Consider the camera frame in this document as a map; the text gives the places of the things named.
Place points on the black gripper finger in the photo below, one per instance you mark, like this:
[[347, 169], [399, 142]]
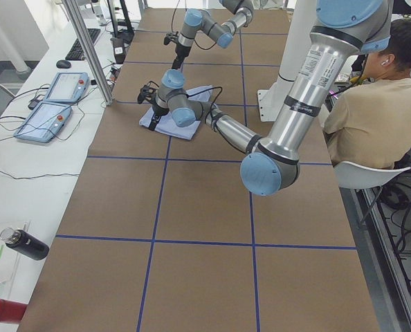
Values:
[[177, 63], [154, 122]]

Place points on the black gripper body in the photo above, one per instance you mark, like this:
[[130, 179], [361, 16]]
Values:
[[180, 52], [156, 111]]

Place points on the light blue striped shirt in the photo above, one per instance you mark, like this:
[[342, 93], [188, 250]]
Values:
[[185, 108]]

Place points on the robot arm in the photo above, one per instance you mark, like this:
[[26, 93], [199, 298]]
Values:
[[196, 20], [271, 163]]

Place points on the upper teach pendant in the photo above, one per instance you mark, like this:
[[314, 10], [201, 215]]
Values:
[[67, 87]]

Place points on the teach pendant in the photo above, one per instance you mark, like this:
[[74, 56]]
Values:
[[44, 122], [67, 87]]

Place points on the black computer mouse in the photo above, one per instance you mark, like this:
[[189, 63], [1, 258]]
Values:
[[63, 64]]

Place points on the lower teach pendant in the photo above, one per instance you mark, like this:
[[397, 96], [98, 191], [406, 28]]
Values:
[[44, 122]]

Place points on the black water bottle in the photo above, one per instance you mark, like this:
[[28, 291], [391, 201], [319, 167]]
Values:
[[24, 243]]

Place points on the white chair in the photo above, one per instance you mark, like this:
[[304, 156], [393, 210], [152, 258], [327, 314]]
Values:
[[357, 177]]

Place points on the seated person in beige shirt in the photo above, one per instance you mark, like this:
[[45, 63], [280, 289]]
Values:
[[370, 124]]

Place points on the red cylinder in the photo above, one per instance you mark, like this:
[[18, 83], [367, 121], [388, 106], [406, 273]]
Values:
[[11, 312]]

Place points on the aluminium frame post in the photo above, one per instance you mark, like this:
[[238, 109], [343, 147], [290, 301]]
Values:
[[82, 34]]

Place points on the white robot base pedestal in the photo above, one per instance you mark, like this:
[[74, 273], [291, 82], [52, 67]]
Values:
[[297, 46]]

